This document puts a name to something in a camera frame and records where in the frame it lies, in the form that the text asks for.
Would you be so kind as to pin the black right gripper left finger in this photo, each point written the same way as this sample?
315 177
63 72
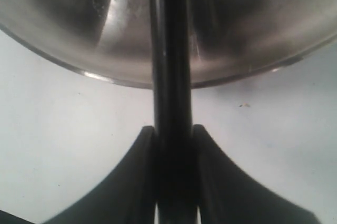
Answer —
126 195

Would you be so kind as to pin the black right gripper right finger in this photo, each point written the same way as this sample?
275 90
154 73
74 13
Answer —
229 195

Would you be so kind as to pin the black handled paring knife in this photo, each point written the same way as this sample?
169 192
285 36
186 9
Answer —
176 186

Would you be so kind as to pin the round stainless steel plate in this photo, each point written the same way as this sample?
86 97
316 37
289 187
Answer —
229 39

